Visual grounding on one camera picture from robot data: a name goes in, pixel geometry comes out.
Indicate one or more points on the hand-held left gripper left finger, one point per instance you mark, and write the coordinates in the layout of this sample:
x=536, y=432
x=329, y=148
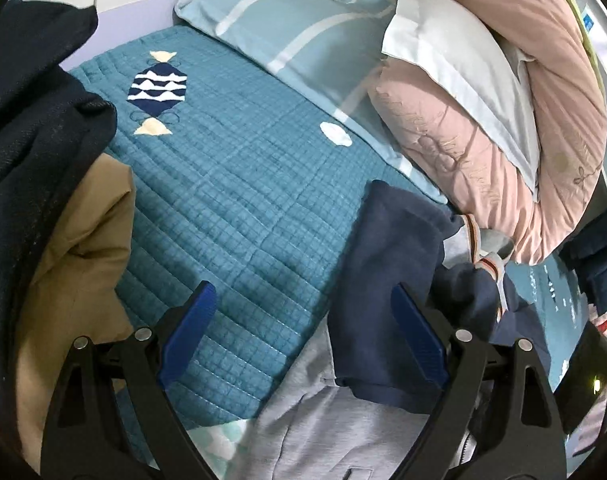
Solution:
x=192, y=332

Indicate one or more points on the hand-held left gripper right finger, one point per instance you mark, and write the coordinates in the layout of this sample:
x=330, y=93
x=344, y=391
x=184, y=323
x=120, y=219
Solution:
x=417, y=342

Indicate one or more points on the navy sweatshirt with striped cuffs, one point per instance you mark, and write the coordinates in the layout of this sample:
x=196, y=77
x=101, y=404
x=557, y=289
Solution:
x=383, y=260

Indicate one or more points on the dark blue padded clothing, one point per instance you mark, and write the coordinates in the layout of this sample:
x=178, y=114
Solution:
x=601, y=260

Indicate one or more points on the white mint patterned cloth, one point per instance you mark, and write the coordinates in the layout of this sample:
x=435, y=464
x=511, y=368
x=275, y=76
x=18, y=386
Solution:
x=218, y=440

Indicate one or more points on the grey hooded garment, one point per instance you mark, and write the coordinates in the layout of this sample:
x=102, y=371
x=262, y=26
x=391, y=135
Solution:
x=308, y=410

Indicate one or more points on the tan garment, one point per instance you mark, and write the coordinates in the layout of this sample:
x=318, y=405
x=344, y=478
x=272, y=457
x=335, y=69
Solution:
x=73, y=260

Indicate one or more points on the teal quilted bedspread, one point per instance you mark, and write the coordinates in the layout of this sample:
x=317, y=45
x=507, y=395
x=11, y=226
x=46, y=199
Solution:
x=243, y=200

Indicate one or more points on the pink comforter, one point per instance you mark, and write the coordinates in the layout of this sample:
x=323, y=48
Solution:
x=433, y=125

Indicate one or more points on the dark navy woven garment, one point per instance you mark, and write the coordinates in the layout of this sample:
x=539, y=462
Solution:
x=28, y=110

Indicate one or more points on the white pillow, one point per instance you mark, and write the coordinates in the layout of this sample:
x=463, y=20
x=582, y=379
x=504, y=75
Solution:
x=458, y=60

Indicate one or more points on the light blue striped pillow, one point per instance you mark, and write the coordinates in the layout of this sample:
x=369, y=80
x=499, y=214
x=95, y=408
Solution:
x=263, y=25

